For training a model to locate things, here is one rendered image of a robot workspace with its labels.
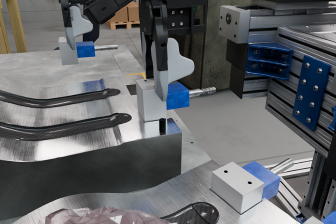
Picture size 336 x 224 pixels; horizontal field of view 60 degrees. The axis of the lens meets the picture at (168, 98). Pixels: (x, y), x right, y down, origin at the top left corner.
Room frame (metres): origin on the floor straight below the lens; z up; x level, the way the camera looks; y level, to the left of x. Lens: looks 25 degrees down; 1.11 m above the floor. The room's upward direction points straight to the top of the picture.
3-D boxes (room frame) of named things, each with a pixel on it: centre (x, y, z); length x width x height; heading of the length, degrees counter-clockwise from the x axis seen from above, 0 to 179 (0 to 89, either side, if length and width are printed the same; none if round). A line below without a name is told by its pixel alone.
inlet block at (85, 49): (0.67, 0.19, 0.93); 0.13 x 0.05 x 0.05; 108
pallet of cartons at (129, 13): (6.13, 0.92, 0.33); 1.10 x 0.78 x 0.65; 14
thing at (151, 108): (0.44, -0.02, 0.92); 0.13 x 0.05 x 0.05; 108
